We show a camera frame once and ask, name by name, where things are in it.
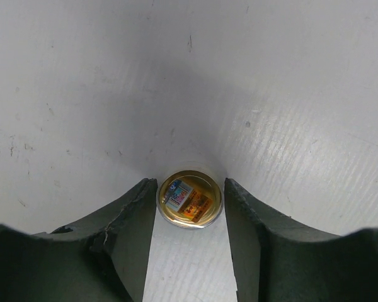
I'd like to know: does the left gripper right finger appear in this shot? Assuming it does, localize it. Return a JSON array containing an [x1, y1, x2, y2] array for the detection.
[[224, 179, 378, 301]]

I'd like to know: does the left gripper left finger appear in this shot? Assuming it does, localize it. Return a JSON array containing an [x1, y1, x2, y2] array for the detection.
[[0, 178, 158, 301]]

